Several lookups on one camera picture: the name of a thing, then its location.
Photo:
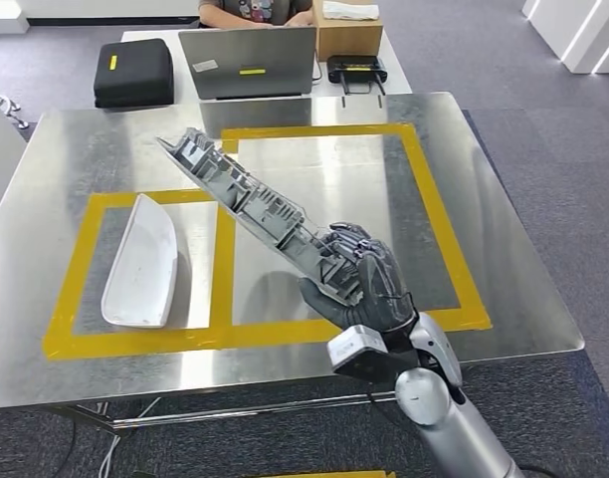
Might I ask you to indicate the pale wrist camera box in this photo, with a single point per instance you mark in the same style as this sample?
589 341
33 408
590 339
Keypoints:
357 346

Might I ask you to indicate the chrome chair base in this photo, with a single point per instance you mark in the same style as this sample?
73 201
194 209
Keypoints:
9 105

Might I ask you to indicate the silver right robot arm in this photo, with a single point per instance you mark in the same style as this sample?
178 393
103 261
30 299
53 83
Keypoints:
443 429

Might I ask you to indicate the grey laptop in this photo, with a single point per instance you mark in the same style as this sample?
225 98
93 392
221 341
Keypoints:
250 63

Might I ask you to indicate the grey plastic wheel cover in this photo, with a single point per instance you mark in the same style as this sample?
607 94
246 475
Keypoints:
260 204

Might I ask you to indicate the black zip case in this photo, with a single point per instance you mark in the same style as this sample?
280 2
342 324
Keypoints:
135 72

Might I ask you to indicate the white angled partition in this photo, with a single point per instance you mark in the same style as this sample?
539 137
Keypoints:
583 39

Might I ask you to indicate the stainless steel workbench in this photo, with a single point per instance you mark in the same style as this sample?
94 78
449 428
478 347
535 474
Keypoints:
523 264

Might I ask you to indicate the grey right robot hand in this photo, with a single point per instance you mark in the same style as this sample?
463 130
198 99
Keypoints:
384 290

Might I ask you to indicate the white desk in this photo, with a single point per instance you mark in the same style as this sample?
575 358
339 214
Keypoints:
399 79

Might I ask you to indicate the black router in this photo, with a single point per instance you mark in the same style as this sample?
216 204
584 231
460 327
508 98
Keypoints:
357 66

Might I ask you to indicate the person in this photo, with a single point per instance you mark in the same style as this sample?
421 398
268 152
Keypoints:
254 10

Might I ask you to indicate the brown cardboard box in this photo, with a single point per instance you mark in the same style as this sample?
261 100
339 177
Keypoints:
349 39

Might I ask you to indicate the white plastic shell part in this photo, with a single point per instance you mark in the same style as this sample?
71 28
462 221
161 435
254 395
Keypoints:
140 264

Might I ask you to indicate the white tissue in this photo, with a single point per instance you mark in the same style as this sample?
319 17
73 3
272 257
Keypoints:
349 10

